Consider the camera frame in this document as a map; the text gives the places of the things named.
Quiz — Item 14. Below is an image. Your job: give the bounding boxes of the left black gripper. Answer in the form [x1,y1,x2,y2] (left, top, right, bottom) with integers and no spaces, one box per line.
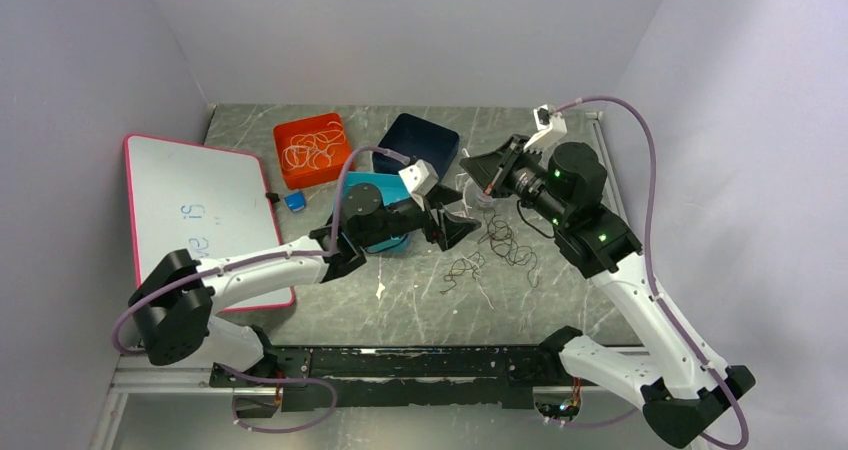
[360,183,482,251]

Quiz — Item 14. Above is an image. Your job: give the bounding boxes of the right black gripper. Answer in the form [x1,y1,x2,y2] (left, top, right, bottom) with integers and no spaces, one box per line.
[460,133,569,228]

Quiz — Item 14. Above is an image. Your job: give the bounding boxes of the brown cable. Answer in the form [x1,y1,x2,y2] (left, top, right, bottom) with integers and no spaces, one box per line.
[478,208,521,266]

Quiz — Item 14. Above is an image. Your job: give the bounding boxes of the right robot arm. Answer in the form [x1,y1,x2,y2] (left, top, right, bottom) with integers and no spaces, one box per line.
[460,135,756,449]

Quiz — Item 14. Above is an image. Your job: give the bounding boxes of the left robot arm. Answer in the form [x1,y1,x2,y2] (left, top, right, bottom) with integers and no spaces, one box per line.
[128,183,481,386]

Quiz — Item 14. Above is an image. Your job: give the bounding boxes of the clear paperclip container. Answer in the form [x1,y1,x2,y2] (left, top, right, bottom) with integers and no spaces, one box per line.
[474,193,497,210]

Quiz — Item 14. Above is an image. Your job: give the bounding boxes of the light blue plastic box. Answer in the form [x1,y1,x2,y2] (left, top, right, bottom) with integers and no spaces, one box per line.
[343,172,409,254]

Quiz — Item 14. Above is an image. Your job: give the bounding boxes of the dark blue plastic box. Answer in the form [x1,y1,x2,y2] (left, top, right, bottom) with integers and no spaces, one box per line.
[377,113,460,180]

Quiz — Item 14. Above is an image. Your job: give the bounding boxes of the orange plastic box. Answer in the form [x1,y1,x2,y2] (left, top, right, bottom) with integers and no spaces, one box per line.
[272,112,352,190]

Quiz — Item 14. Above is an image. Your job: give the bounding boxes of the blue whiteboard eraser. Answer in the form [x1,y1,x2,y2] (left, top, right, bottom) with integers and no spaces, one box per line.
[283,191,306,213]

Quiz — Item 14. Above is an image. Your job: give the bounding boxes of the pink framed whiteboard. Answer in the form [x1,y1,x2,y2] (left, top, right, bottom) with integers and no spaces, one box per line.
[124,134,283,283]

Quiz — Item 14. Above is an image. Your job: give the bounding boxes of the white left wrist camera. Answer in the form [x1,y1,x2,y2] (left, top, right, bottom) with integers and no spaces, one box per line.
[398,160,439,208]

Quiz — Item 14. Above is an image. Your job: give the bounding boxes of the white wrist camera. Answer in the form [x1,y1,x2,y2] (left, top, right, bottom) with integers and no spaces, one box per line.
[398,160,439,208]
[523,105,567,154]

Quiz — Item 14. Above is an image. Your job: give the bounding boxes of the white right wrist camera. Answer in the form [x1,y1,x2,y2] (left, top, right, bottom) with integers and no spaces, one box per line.
[523,105,567,154]

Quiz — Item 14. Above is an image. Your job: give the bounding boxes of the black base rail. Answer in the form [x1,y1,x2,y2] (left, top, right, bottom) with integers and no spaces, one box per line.
[211,344,604,412]

